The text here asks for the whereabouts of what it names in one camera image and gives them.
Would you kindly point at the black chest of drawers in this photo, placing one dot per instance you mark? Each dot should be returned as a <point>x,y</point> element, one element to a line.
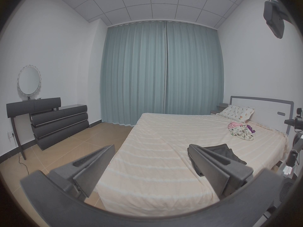
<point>61,126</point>

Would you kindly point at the white printed pillow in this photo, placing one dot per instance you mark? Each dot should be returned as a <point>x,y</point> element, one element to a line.
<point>236,112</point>

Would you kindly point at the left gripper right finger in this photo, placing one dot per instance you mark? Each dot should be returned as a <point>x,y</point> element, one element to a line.
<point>213,171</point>

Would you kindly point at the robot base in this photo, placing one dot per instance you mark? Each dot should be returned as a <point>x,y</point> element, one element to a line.
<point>286,188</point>

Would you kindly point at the bed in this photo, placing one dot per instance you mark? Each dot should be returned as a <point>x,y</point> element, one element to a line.
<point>165,150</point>

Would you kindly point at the pile of clothes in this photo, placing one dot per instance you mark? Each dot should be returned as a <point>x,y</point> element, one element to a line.
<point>242,132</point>

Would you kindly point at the grey bedside table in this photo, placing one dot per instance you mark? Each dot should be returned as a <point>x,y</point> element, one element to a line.
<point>220,107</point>

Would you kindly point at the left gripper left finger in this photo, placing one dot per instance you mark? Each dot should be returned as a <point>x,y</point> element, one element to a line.
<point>91,171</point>

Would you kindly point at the blue-green curtain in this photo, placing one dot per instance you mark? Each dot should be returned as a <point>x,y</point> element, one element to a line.
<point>135,74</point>
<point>194,70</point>

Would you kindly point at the round framed mirror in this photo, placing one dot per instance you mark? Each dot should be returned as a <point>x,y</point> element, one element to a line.
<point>29,79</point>

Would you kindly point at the black garment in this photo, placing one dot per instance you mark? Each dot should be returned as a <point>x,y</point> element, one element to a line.
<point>227,151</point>

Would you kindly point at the black dressing table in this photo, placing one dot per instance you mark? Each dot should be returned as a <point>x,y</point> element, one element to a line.
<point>30,107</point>

